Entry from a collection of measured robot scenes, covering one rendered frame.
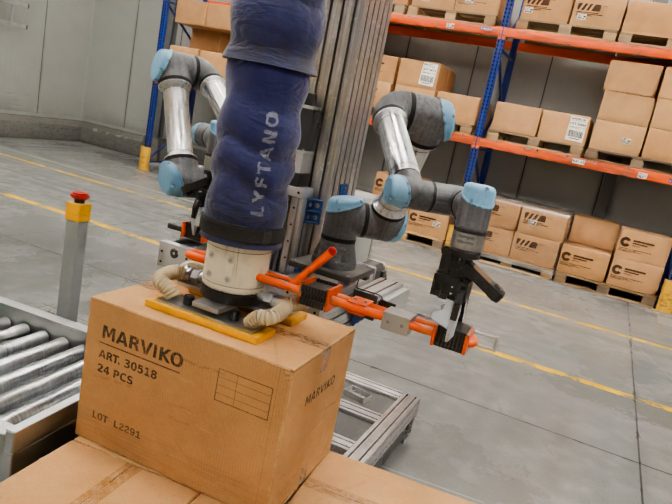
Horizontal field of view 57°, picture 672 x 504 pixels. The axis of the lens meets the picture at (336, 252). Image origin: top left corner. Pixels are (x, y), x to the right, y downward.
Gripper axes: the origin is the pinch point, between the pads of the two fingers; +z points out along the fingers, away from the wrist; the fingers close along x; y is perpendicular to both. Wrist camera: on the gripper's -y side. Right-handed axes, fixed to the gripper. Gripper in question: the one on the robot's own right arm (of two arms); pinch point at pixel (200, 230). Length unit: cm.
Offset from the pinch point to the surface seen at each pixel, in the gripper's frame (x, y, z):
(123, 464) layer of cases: -48, 19, 53
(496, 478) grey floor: 121, 105, 107
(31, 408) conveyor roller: -44, -18, 53
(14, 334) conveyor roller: -10, -64, 54
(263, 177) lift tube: -34, 37, -26
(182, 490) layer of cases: -48, 38, 53
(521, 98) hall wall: 812, -16, -123
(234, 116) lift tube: -37, 29, -39
